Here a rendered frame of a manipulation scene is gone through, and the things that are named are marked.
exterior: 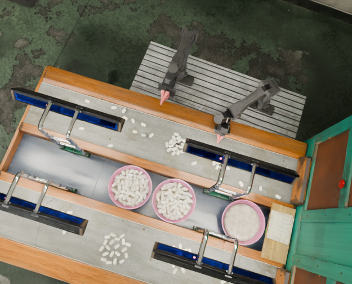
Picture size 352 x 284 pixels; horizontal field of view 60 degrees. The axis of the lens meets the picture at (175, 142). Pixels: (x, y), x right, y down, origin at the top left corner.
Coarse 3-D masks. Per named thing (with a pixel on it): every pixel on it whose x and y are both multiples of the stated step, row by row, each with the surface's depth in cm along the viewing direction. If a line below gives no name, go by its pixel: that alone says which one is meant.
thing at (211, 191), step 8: (224, 160) 157; (224, 168) 155; (216, 184) 157; (248, 184) 154; (208, 192) 187; (216, 192) 180; (224, 192) 180; (232, 192) 168; (248, 192) 154; (232, 200) 191
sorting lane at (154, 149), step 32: (64, 96) 201; (64, 128) 195; (96, 128) 196; (128, 128) 197; (160, 128) 199; (192, 128) 200; (160, 160) 193; (192, 160) 194; (288, 160) 198; (256, 192) 191; (288, 192) 192
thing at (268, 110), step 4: (252, 104) 213; (256, 104) 211; (252, 108) 212; (256, 108) 212; (260, 108) 209; (268, 108) 213; (272, 108) 213; (264, 112) 212; (268, 112) 212; (272, 112) 212
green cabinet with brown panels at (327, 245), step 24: (336, 144) 166; (312, 168) 183; (336, 168) 158; (312, 192) 177; (336, 192) 151; (312, 216) 165; (336, 216) 142; (312, 240) 160; (336, 240) 139; (312, 264) 151; (336, 264) 132
